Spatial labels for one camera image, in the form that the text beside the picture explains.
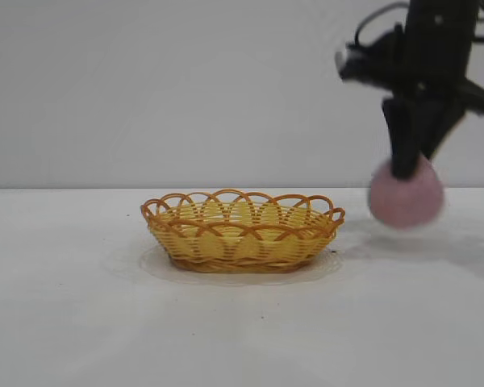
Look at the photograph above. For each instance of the pink peach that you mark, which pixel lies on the pink peach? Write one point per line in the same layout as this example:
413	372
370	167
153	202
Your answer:
407	201

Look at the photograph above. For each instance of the yellow woven plastic basket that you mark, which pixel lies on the yellow woven plastic basket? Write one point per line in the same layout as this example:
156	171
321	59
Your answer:
242	242

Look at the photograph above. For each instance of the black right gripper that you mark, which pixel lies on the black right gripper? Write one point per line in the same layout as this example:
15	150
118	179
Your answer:
439	48

